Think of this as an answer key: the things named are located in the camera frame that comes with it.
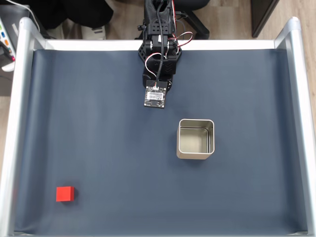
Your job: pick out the red cube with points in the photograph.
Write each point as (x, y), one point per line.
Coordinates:
(64, 194)

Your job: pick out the square metal tin container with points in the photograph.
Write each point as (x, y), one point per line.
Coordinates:
(195, 156)

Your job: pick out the dark blue table mat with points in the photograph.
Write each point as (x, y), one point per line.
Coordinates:
(98, 123)

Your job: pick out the black office chair base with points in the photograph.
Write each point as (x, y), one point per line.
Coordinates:
(197, 22)

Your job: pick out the black bag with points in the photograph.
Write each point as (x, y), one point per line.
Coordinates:
(49, 12)

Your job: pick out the dark wooden cabinet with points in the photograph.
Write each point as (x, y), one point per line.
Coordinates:
(261, 14)

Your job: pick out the white device with coloured buttons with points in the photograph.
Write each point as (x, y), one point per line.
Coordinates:
(5, 32)

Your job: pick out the bare camera circuit board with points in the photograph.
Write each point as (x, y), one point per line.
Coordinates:
(155, 97)

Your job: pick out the silver table frame rail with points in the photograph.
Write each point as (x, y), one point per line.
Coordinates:
(19, 98)

